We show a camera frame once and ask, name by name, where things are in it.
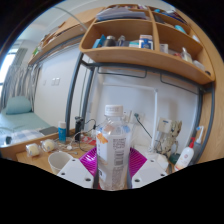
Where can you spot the grey metal shelf frame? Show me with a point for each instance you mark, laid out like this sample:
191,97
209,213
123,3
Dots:
71,96

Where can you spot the wrapped bread bun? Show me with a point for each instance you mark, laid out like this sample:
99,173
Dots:
33,150
48,145

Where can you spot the white wall switch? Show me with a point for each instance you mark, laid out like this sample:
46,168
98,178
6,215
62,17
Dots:
56,81

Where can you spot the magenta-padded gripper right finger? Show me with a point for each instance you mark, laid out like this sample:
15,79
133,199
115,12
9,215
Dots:
149,171

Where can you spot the clear plastic water bottle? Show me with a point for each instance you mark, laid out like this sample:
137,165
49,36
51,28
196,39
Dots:
113,150

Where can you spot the bed with light bedding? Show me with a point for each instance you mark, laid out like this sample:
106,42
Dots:
20,125

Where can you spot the cream ceramic cup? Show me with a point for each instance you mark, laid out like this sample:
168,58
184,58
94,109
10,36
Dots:
58,161

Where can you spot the white wall outlet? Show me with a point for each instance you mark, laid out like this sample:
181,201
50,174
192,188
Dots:
138,117

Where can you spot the tree creature figurine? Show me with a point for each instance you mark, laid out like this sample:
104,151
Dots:
171,140

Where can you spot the black upright device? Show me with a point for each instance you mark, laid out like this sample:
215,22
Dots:
79,128

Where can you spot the wooden shelf unit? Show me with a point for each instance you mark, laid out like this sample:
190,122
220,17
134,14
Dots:
140,56

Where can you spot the white pump bottle red nozzle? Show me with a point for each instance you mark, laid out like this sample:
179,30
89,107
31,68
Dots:
184,158

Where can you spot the blue white tube bottle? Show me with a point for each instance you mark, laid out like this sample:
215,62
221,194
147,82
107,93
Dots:
62,132

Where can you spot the teal pillow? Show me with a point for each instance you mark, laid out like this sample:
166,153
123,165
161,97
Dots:
18,105

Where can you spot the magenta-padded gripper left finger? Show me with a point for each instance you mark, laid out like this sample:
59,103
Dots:
76,171

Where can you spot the wooden upper bunk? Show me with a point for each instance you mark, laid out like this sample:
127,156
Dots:
63,33

